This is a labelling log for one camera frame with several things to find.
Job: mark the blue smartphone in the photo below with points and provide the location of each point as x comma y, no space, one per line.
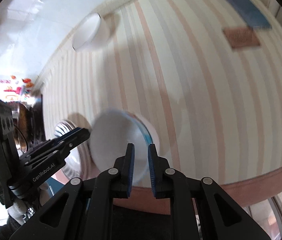
246,7

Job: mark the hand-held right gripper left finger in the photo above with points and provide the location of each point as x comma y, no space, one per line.
130,165

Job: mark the striped cat print mat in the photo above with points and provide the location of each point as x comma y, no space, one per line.
206,92

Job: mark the large white plate grey print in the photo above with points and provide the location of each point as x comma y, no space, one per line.
74,162

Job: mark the white bowl coloured dots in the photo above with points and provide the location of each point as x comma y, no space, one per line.
113,140

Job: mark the person's left hand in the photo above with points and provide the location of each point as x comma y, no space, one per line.
18,208

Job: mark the small brown card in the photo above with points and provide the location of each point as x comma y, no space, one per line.
241,38

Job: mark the person's left forearm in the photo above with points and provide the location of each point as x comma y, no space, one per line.
6,230

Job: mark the white plate black radial stripes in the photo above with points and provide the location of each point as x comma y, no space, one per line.
64,126

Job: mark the black gas stove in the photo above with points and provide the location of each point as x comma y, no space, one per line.
38,120

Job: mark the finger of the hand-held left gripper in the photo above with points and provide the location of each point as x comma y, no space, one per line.
76,137

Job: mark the black wok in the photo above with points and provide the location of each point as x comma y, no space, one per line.
26,120

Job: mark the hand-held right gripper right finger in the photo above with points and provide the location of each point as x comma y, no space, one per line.
152,170

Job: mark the white bowl dark rim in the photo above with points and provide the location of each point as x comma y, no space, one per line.
91,33

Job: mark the colourful wall sticker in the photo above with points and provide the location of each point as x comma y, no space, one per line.
13,88

